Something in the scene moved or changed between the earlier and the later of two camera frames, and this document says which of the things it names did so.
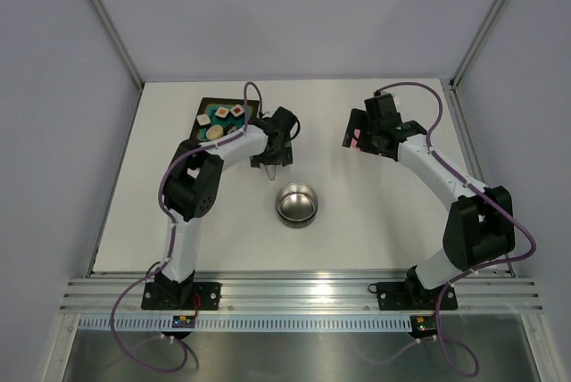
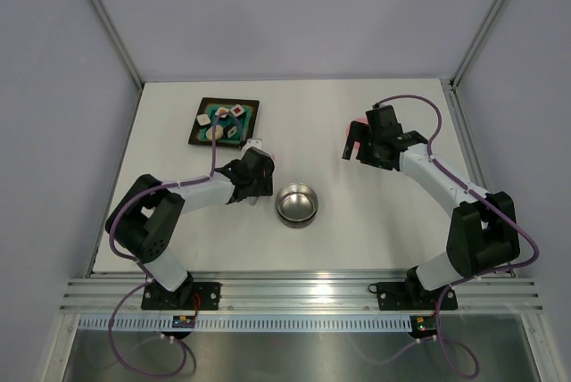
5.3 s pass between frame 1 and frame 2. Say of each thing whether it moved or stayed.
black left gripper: moved
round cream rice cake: stayed
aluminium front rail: stayed
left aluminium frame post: stayed
